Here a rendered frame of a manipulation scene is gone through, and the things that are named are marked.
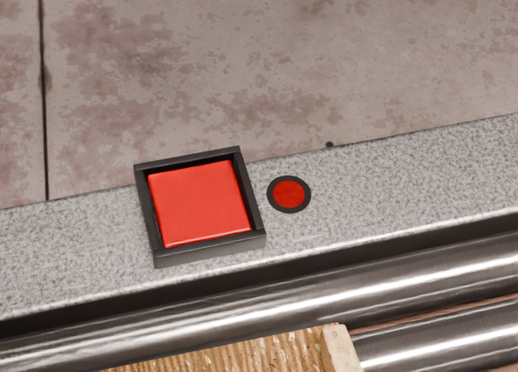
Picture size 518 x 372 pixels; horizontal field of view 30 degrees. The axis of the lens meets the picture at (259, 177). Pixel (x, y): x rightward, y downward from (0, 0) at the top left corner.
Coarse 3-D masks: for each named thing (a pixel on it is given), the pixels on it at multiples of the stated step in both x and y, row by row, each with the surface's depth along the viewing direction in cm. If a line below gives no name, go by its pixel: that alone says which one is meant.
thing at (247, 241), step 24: (144, 168) 67; (168, 168) 67; (240, 168) 67; (144, 192) 66; (240, 192) 68; (144, 216) 65; (216, 240) 64; (240, 240) 64; (264, 240) 65; (168, 264) 64
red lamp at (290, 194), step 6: (276, 186) 68; (282, 186) 68; (288, 186) 68; (294, 186) 68; (300, 186) 68; (276, 192) 68; (282, 192) 68; (288, 192) 68; (294, 192) 68; (300, 192) 68; (276, 198) 68; (282, 198) 68; (288, 198) 68; (294, 198) 68; (300, 198) 68; (282, 204) 68; (288, 204) 68; (294, 204) 68
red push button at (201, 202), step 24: (192, 168) 67; (216, 168) 67; (168, 192) 66; (192, 192) 66; (216, 192) 66; (168, 216) 65; (192, 216) 65; (216, 216) 65; (240, 216) 65; (168, 240) 64; (192, 240) 64
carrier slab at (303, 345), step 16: (272, 336) 60; (288, 336) 60; (304, 336) 60; (192, 352) 59; (208, 352) 59; (224, 352) 59; (240, 352) 59; (256, 352) 59; (272, 352) 59; (288, 352) 59; (304, 352) 59; (320, 352) 59; (112, 368) 58; (128, 368) 58; (144, 368) 58; (160, 368) 58; (176, 368) 58; (192, 368) 58; (208, 368) 58; (224, 368) 58; (240, 368) 59; (256, 368) 59; (272, 368) 59; (288, 368) 59; (304, 368) 59; (320, 368) 59
